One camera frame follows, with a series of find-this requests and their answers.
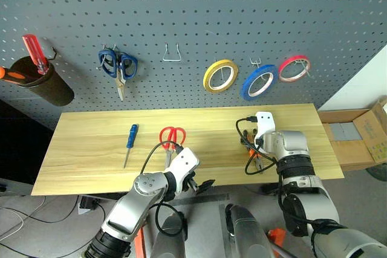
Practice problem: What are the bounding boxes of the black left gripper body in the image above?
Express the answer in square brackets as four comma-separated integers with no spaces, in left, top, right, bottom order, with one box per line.
[182,172,198,194]

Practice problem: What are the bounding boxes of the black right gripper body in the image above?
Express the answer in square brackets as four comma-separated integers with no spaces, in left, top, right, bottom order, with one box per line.
[241,129,260,150]

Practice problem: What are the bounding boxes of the orange black pliers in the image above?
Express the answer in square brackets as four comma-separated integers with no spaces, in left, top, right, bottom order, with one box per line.
[246,146,264,174]

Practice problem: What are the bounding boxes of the blue tape roll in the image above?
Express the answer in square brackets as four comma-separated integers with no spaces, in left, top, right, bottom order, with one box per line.
[239,64,279,102]

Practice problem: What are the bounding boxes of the silver tape peg hook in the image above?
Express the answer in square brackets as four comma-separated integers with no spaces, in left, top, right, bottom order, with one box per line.
[294,59,311,79]
[249,57,272,85]
[213,58,226,87]

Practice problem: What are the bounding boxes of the yellow tape roll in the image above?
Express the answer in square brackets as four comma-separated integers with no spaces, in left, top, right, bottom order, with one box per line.
[203,59,239,95]

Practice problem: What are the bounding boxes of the red tape roll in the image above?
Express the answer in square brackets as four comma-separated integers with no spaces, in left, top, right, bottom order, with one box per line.
[278,54,311,83]

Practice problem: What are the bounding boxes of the grey perforated pegboard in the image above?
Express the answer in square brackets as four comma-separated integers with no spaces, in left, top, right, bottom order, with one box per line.
[0,0,387,131]

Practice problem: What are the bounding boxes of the grey metal bar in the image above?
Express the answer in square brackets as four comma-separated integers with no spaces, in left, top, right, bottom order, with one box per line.
[178,193,230,207]

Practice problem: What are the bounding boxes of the silver robot leg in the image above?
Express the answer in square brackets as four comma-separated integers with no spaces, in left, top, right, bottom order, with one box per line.
[150,211,188,258]
[224,203,275,258]

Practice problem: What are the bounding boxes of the brown cardboard box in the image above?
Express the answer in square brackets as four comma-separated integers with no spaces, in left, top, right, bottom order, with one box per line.
[319,98,387,172]

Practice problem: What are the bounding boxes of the dark round floor base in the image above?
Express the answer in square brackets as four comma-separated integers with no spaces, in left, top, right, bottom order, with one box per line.
[366,161,387,182]

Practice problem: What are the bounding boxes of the silver scissors peg hook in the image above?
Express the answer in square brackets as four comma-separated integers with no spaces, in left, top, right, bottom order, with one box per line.
[96,44,118,70]

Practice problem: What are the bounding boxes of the black cylinder tool holder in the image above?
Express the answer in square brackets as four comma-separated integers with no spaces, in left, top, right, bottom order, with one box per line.
[8,56,75,108]

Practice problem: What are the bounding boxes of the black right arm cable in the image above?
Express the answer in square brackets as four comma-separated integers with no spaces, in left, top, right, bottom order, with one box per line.
[235,115,282,176]

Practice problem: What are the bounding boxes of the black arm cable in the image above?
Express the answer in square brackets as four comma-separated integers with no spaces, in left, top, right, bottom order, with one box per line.
[235,115,282,176]
[140,141,187,236]

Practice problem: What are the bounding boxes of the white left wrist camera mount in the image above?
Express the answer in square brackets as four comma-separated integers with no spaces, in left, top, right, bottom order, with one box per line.
[164,147,201,193]

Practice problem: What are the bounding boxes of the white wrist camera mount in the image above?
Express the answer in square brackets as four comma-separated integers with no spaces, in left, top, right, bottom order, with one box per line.
[164,147,201,193]
[255,112,278,140]

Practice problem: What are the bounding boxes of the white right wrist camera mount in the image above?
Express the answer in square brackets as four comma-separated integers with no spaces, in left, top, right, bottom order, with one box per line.
[255,112,278,140]

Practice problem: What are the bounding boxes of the red handled scissors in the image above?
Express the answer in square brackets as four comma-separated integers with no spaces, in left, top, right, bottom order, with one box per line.
[159,126,187,169]

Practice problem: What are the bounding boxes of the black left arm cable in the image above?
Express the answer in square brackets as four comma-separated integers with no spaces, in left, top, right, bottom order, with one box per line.
[140,141,187,236]

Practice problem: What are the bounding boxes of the blue handled screwdriver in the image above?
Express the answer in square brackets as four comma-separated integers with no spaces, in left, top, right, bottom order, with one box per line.
[123,123,140,169]

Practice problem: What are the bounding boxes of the silver wire loop hook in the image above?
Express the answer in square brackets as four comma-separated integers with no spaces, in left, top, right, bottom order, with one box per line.
[162,42,183,63]

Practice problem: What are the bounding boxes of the blue handled scissors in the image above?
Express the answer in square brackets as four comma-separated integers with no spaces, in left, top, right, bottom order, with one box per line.
[97,48,139,102]

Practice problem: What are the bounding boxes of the black floor cable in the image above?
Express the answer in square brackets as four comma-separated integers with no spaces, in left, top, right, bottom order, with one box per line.
[0,195,106,256]

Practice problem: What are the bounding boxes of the white floor cable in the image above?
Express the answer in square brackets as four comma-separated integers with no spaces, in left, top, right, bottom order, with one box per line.
[0,196,46,240]

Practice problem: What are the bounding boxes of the red handled screwdriver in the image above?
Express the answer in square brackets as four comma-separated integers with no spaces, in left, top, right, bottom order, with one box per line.
[22,34,50,76]

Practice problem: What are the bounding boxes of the orange black tool handle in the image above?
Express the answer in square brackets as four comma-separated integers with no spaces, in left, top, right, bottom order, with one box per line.
[0,66,27,85]

